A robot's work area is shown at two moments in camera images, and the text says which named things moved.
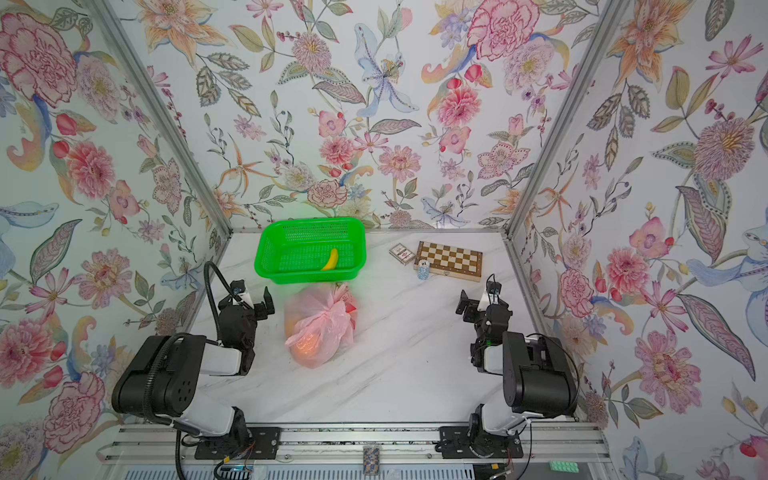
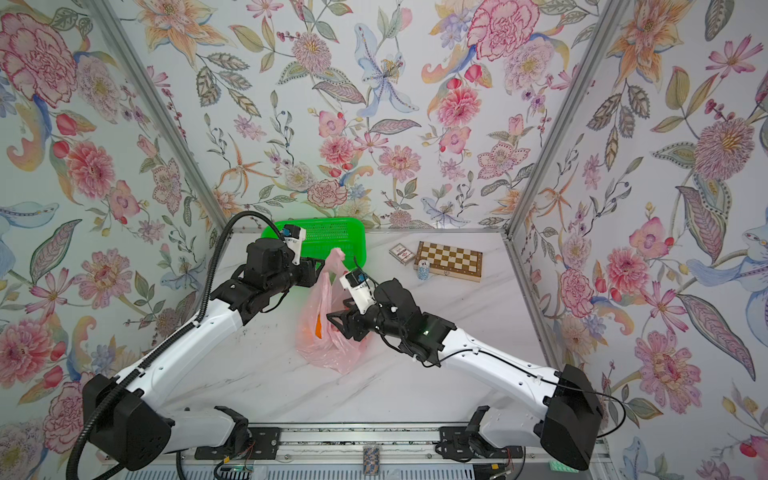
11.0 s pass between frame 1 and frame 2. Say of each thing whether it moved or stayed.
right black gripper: moved
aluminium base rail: stayed
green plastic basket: stayed
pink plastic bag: moved
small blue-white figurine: stayed
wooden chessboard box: stayed
